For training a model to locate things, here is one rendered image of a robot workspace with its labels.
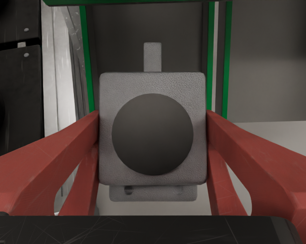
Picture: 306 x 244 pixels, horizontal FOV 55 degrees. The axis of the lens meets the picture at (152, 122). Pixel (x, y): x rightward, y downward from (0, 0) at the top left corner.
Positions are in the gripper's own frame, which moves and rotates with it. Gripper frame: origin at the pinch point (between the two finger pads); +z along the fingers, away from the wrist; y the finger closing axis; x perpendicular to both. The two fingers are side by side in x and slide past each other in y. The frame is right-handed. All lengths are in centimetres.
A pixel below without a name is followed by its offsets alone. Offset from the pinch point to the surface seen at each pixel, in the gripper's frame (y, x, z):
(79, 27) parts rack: 8.8, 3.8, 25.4
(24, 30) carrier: 21.4, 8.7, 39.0
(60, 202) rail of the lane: 11.6, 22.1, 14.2
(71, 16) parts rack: 9.5, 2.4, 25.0
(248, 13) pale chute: -11.2, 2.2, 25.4
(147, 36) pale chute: 0.6, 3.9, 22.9
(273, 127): -21.6, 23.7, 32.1
